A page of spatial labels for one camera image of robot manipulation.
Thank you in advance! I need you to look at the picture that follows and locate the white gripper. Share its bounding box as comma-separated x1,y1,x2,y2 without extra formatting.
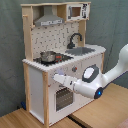
53,74,76,90

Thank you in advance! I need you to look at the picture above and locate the small metal pot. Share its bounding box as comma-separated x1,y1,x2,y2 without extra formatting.
40,51,56,62

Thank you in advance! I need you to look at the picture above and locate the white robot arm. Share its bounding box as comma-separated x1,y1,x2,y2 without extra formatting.
53,44,128,99

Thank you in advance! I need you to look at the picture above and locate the wooden toy kitchen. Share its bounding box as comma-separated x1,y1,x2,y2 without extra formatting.
22,2,105,127

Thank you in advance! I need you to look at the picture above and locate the right red stove knob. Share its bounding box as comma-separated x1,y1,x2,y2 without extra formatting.
71,66,78,73

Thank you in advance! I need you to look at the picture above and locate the toy oven door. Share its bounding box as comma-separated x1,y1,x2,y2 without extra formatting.
56,88,73,111

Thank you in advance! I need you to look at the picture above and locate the black toy stovetop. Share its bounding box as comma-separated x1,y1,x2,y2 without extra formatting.
34,53,72,66

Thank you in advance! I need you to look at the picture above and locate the grey toy sink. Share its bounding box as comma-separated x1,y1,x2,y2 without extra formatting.
66,47,94,56

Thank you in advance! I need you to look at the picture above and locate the black toy faucet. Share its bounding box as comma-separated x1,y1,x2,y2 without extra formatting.
67,33,83,49

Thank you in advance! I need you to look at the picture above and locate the grey range hood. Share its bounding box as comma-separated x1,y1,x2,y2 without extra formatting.
35,6,64,27

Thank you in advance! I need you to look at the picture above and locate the white toy microwave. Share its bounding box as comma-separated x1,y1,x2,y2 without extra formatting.
67,3,90,21

